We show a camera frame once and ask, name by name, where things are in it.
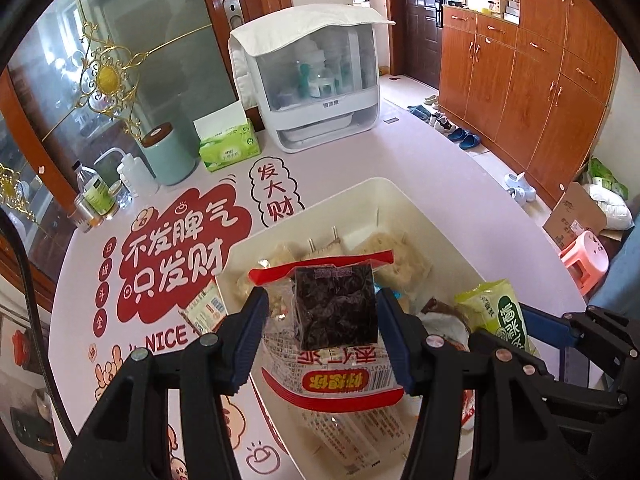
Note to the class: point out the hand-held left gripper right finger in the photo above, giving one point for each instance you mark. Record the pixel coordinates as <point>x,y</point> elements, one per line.
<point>397,347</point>

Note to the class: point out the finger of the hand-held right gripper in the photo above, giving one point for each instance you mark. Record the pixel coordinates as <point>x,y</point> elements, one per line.
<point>487,341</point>
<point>545,321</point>

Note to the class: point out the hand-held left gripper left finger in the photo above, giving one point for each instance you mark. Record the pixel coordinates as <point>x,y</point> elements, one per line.
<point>250,342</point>

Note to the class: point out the green snack packet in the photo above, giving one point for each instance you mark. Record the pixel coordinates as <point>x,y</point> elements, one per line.
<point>500,310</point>

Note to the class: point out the red-trimmed clear dark snack packet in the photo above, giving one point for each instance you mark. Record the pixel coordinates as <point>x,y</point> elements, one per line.
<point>335,310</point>

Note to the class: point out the clear packet of yellowish floss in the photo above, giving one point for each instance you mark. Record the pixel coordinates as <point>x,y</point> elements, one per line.
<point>395,260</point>

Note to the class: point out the white plastic bin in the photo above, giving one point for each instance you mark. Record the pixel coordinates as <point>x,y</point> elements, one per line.
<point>400,210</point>

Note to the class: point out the snack packets on table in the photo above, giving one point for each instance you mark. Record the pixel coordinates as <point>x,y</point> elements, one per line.
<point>207,307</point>

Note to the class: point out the brown snack packet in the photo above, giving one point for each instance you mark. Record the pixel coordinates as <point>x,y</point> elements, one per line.
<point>440,310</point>

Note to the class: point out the pink plastic stool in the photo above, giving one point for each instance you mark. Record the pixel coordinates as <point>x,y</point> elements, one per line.
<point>585,260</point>

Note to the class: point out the clear pale snack packet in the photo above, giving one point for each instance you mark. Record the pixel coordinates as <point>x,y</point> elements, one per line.
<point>275,260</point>

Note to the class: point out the white printed long packets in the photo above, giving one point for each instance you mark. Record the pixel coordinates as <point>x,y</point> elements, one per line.
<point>345,440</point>

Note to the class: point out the cardboard box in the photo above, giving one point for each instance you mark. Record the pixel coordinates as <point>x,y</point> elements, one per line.
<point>575,215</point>

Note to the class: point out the clear packet with sticks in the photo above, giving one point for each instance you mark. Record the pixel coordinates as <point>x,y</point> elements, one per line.
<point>325,250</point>

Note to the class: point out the white plastic bag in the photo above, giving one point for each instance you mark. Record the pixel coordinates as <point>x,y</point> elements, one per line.
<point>612,207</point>

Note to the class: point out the pair of white small shoes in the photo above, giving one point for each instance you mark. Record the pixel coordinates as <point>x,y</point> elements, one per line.
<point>520,187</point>

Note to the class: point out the green packages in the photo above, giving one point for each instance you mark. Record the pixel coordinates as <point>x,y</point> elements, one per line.
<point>607,176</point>

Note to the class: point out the green tissue pack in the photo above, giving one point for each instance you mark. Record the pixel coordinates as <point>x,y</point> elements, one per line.
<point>230,152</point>

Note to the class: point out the small glass jar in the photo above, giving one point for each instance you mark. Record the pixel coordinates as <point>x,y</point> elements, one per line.
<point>120,194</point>

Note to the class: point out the pair of blue sandals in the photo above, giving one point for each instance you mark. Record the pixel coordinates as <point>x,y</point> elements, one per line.
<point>465,139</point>

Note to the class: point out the mint green canister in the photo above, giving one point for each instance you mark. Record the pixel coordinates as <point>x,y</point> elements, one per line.
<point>170,160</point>

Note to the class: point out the white squeeze bottle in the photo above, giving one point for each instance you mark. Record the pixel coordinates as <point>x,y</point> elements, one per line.
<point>137,175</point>

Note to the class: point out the metal tin can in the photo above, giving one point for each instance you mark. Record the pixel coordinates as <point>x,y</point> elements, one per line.
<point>85,216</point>

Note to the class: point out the glass bottle with green label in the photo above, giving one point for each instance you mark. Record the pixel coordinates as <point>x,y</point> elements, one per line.
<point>97,195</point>

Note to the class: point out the white sterilizer cabinet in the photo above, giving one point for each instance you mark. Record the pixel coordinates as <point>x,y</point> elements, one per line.
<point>325,135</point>

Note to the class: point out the pair of white sneakers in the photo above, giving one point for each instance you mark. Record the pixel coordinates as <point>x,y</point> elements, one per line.
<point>439,122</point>

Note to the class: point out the wooden cabinet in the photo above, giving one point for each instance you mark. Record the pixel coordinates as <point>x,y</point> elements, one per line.
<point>550,85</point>

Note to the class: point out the pair of blue slippers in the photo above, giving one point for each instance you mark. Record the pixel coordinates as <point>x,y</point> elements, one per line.
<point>419,112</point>

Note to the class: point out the pair of beige shoes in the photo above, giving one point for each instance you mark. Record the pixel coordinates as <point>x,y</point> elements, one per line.
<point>432,100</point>

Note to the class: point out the dark entrance door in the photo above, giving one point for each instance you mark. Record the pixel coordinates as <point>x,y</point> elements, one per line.
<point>420,25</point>

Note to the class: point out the white cloth cover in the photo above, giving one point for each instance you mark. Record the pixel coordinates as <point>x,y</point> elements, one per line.
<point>305,22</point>

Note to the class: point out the glass door with gold ornament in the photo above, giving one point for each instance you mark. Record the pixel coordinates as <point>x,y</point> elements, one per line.
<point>165,10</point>

